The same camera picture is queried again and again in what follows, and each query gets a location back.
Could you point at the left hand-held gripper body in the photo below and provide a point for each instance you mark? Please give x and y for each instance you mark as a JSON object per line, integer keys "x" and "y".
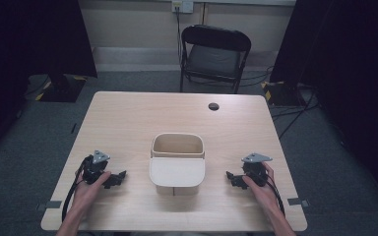
{"x": 93, "y": 168}

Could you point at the grey tape strip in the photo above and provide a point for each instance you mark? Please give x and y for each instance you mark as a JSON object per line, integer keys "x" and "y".
{"x": 298, "y": 201}
{"x": 50, "y": 205}

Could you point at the black folding chair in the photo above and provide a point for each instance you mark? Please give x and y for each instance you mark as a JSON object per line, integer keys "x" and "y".
{"x": 214, "y": 57}

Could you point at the light wooden table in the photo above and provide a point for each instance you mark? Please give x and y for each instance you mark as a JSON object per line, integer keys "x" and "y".
{"x": 128, "y": 118}

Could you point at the black stand base striped tape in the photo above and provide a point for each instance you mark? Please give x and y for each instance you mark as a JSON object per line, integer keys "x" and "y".
{"x": 280, "y": 93}
{"x": 64, "y": 90}

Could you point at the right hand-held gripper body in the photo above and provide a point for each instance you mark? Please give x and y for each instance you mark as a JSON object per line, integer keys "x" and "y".
{"x": 255, "y": 170}

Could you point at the black curtain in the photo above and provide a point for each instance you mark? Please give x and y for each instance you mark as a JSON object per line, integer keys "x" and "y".
{"x": 351, "y": 65}
{"x": 29, "y": 42}

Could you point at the beige bin with half lid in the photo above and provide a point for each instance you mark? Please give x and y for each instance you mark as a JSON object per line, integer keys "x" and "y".
{"x": 177, "y": 172}

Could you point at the person's right hand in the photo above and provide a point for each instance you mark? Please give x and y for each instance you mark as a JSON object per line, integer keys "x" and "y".
{"x": 264, "y": 195}

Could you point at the person's left hand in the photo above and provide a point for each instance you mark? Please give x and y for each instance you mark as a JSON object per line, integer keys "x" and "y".
{"x": 87, "y": 195}

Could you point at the white wall socket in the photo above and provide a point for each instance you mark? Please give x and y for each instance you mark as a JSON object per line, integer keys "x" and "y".
{"x": 182, "y": 6}

